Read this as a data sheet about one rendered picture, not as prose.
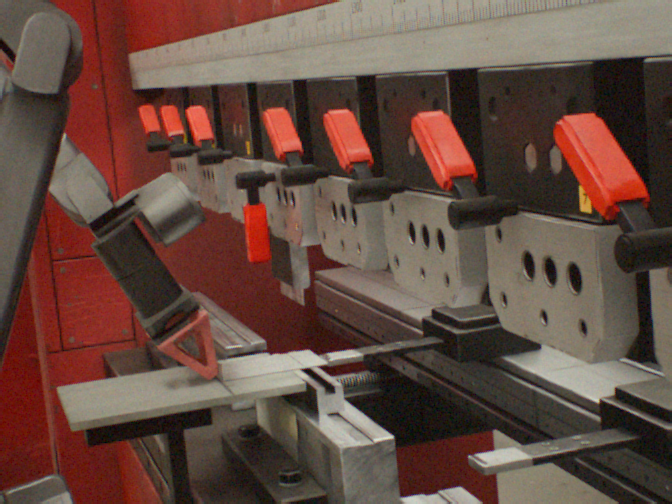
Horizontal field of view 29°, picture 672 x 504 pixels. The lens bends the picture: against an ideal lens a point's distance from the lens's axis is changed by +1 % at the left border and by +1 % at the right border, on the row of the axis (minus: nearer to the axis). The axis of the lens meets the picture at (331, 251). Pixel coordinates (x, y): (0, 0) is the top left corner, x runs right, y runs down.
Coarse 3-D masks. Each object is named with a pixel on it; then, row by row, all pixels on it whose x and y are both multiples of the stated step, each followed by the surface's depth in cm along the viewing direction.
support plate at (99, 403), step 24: (240, 360) 159; (96, 384) 154; (120, 384) 152; (144, 384) 151; (168, 384) 150; (192, 384) 149; (216, 384) 148; (240, 384) 146; (264, 384) 145; (288, 384) 144; (72, 408) 143; (96, 408) 142; (120, 408) 141; (144, 408) 140; (168, 408) 140; (192, 408) 141
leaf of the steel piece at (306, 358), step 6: (288, 354) 159; (294, 354) 158; (300, 354) 158; (306, 354) 157; (312, 354) 157; (300, 360) 155; (306, 360) 154; (312, 360) 154; (318, 360) 154; (324, 360) 153; (306, 366) 151; (312, 366) 151
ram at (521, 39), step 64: (128, 0) 218; (192, 0) 166; (256, 0) 133; (320, 0) 111; (640, 0) 62; (192, 64) 171; (256, 64) 137; (320, 64) 114; (384, 64) 98; (448, 64) 85; (512, 64) 76
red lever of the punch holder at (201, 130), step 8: (192, 112) 157; (200, 112) 157; (192, 120) 156; (200, 120) 156; (208, 120) 156; (192, 128) 155; (200, 128) 155; (208, 128) 155; (200, 136) 154; (208, 136) 154; (200, 144) 154; (208, 144) 154; (200, 152) 152; (208, 152) 152; (216, 152) 152; (224, 152) 153; (200, 160) 152; (208, 160) 152; (216, 160) 152
